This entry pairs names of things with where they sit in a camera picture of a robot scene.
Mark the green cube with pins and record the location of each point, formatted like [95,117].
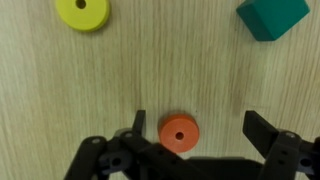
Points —
[268,20]

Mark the orange disc with hole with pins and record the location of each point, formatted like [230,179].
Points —
[179,133]

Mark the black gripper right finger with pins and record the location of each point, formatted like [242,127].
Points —
[284,151]

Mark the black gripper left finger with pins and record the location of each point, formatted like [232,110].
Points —
[130,153]

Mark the yellow disc with hole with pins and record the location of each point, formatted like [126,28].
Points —
[84,15]

